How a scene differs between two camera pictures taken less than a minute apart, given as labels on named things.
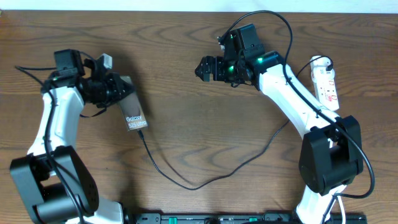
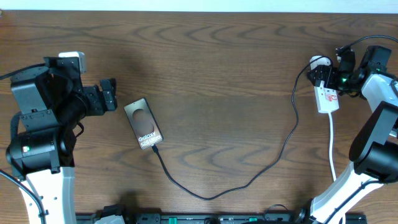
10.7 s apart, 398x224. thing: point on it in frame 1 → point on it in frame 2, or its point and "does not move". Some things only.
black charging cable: [297, 74] → [161, 163]
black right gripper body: [224, 70] → [332, 79]
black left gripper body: [102, 90] → [93, 99]
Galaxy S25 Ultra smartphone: [132, 110] → [145, 128]
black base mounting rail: [232, 218] does not move
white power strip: [322, 71] does not move
